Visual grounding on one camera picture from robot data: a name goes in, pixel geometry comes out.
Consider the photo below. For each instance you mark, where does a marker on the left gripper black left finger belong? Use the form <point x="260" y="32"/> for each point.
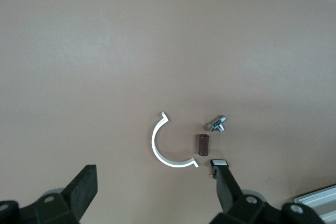
<point x="81" y="190"/>

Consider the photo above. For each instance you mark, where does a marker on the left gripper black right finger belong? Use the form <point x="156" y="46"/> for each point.
<point x="227" y="192"/>

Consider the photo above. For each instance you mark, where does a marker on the white drawer cabinet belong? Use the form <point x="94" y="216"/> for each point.
<point x="320" y="203"/>

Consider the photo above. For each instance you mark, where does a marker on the dark brown rectangular block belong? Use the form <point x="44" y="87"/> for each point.
<point x="202" y="145"/>

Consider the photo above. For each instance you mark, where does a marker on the chrome tee valve fitting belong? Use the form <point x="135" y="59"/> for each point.
<point x="216" y="123"/>

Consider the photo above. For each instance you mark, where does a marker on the black switch with white cap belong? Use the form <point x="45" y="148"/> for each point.
<point x="220" y="162"/>

